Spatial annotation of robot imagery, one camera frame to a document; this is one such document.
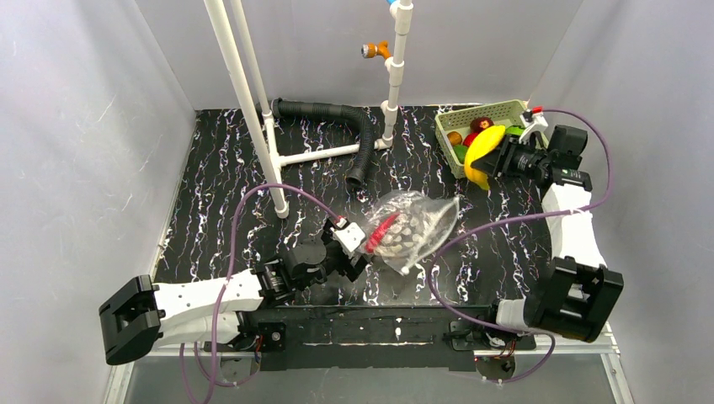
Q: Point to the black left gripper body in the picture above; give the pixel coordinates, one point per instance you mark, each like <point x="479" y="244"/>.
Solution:
<point x="346" y="263"/>

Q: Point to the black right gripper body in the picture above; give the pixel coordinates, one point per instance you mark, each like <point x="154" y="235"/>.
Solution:
<point x="503" y="159"/>

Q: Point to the yellow fake banana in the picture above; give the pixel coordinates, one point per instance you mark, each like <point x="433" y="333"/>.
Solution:
<point x="484" y="143"/>

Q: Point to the green fake pepper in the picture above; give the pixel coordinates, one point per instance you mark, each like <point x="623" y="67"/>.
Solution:
<point x="460" y="153"/>

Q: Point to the light green fake fruit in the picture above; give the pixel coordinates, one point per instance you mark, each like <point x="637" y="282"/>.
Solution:
<point x="514" y="130"/>

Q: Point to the red fake fruit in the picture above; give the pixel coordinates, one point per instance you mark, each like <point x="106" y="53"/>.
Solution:
<point x="480" y="124"/>

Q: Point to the orange brown fake bread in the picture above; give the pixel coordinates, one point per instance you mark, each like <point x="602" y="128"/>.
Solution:
<point x="455" y="138"/>

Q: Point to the clear zip top bag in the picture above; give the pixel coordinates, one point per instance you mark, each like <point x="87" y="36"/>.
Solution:
<point x="423" y="226"/>

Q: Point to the red fake tomato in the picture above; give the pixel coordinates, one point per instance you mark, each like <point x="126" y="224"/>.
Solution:
<point x="470" y="139"/>

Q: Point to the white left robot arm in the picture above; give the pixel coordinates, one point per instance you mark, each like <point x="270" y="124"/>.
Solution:
<point x="142" y="314"/>

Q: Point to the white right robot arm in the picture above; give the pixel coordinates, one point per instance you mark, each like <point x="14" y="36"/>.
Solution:
<point x="576" y="293"/>

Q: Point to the red fake chili pepper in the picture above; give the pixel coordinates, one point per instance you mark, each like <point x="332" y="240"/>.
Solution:
<point x="379" y="233"/>

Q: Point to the pale green perforated basket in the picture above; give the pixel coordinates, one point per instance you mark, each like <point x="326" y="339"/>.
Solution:
<point x="459" y="120"/>

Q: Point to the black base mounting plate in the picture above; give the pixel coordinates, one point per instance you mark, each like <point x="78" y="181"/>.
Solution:
<point x="361" y="337"/>

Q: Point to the orange spigot valve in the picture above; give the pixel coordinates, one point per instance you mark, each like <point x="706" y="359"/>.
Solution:
<point x="372" y="50"/>

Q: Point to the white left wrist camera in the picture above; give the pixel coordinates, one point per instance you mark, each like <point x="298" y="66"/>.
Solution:
<point x="349" y="236"/>

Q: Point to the white PVC pipe frame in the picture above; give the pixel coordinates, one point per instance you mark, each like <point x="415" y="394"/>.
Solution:
<point x="260" y="113"/>

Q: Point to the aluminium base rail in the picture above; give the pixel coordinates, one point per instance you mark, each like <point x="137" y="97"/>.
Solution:
<point x="575" y="373"/>

